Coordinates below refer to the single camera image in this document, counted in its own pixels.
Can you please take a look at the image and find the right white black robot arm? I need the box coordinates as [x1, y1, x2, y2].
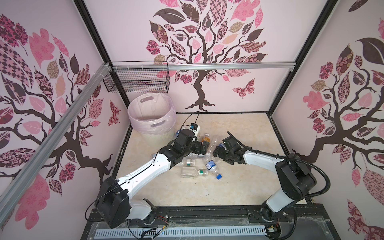
[213, 137, 317, 222]

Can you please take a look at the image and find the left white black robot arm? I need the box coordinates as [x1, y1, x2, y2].
[95, 129, 210, 229]

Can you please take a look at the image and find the pink plastic bin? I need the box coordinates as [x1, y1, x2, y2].
[128, 93, 177, 135]

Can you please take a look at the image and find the clear square bottle upper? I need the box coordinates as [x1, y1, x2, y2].
[182, 158, 196, 167]

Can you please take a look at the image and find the clear square bottle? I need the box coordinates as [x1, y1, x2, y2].
[182, 158, 196, 167]
[181, 167, 208, 178]

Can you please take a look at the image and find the clear ribbed bottle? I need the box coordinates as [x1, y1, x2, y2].
[207, 136, 220, 155]

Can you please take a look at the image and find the orange red drink bottle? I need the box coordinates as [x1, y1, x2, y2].
[201, 133, 211, 144]

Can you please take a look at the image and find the blue label bottle blue cap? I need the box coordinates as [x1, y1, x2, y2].
[205, 160, 222, 180]

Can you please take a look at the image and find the long clear crushed bottle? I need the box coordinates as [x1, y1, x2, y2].
[188, 153, 205, 159]

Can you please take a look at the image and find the clear square bottle lower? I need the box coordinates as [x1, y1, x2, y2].
[181, 167, 208, 178]

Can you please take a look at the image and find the flat blue label bottle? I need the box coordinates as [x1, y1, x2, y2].
[150, 153, 157, 160]

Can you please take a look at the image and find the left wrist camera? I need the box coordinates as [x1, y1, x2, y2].
[189, 123, 200, 138]

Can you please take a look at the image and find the black corrugated cable conduit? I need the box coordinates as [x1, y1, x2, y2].
[226, 131, 331, 199]

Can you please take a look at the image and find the black wire basket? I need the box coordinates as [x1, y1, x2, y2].
[103, 60, 171, 94]

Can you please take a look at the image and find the white slotted cable duct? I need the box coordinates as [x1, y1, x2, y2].
[93, 226, 267, 240]

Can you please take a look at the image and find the aluminium rail back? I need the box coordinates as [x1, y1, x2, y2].
[113, 62, 296, 71]

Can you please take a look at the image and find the aluminium rail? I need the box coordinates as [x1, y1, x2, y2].
[1, 63, 111, 225]
[113, 62, 296, 71]

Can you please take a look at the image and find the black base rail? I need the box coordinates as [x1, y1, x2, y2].
[81, 204, 340, 240]

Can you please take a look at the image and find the aluminium rail left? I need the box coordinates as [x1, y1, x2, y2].
[1, 63, 111, 225]

